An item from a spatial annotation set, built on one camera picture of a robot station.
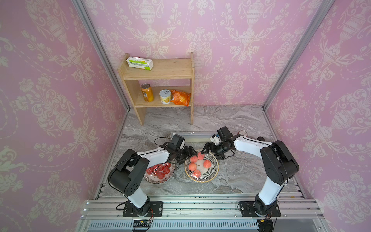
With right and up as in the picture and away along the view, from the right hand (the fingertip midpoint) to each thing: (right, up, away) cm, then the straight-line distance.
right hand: (206, 155), depth 90 cm
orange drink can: (-36, +39, -2) cm, 53 cm away
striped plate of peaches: (-3, -7, -2) cm, 8 cm away
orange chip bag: (-16, +35, 0) cm, 39 cm away
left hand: (-8, -1, -1) cm, 8 cm away
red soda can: (+24, +14, +3) cm, 28 cm away
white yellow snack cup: (-26, +38, +2) cm, 46 cm away
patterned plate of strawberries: (-28, -9, -6) cm, 30 cm away
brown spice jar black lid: (+35, +10, +2) cm, 36 cm away
